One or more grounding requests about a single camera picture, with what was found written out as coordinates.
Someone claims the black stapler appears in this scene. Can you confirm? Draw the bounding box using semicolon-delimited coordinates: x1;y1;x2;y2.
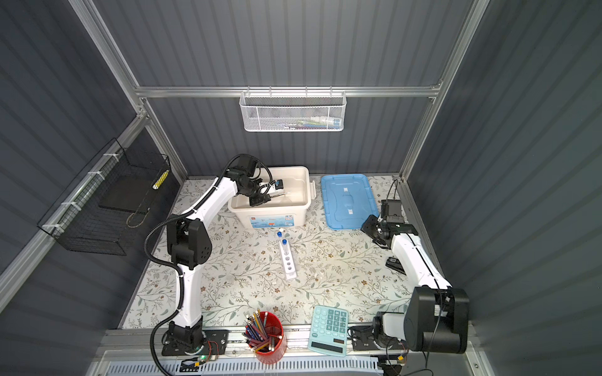
386;257;405;275

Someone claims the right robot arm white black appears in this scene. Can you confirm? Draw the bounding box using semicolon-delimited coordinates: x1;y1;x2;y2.
362;197;470;355

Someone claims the white plastic storage bin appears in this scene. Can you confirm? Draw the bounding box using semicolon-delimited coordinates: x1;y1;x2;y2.
227;166;316;229

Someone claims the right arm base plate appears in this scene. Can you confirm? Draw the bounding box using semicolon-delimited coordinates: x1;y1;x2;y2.
347;325;407;351

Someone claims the blue plastic bin lid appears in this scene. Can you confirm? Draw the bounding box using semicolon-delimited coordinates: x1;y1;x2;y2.
321;174;379;230

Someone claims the red pencil cup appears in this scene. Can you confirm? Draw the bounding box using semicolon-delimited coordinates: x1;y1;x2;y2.
242;310;288;365

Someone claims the white wire wall basket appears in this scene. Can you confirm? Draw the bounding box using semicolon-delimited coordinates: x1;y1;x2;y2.
239;93;347;133

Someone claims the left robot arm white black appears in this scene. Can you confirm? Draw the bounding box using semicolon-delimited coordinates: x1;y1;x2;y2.
143;154;275;375

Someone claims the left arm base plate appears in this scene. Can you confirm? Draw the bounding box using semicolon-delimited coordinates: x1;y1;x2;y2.
161;327;230;357

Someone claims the black wire side basket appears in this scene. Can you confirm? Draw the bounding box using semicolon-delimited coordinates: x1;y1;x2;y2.
38;143;176;256

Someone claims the mint green calculator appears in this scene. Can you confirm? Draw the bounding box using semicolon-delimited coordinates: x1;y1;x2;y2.
307;305;349;357

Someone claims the white test tube rack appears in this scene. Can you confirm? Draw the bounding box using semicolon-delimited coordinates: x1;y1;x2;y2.
279;241;297;280

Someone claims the white slotted cable duct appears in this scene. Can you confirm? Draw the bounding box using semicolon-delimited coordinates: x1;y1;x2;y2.
105;356;384;376

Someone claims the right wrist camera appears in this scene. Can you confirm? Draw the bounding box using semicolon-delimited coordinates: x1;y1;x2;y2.
379;199;404;223

